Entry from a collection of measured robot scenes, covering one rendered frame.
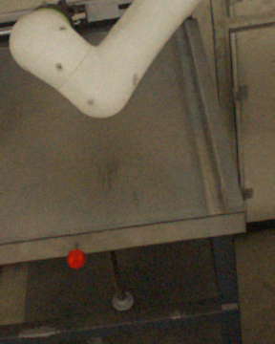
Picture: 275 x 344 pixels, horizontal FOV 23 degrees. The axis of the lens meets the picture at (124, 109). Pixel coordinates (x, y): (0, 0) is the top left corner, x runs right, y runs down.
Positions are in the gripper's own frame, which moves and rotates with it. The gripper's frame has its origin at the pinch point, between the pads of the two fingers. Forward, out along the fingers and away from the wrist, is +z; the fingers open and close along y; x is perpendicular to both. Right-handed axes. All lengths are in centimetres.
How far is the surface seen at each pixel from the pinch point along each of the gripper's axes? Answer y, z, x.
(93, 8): 4.9, 23.5, -4.6
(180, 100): 23.3, -9.1, -22.5
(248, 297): 36, 27, -100
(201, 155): 25.5, -26.9, -28.5
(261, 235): 45, 49, -92
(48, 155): -5.8, -20.2, -26.5
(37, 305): -25, 15, -85
